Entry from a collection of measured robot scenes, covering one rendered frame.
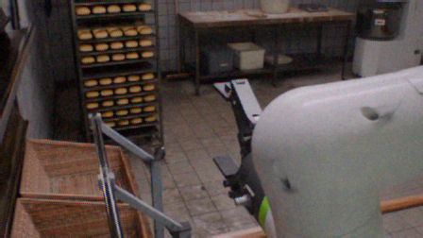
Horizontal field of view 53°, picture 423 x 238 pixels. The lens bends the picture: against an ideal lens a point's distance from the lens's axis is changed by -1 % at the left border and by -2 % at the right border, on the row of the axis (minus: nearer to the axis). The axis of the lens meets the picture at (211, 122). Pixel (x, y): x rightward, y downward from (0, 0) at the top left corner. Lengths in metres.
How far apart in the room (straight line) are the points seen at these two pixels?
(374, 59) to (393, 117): 5.79
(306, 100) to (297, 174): 0.06
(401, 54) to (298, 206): 6.03
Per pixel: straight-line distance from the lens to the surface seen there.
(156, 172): 1.81
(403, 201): 1.15
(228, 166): 0.74
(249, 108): 0.61
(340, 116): 0.34
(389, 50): 6.21
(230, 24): 5.25
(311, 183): 0.34
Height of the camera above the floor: 1.78
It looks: 23 degrees down
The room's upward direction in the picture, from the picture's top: straight up
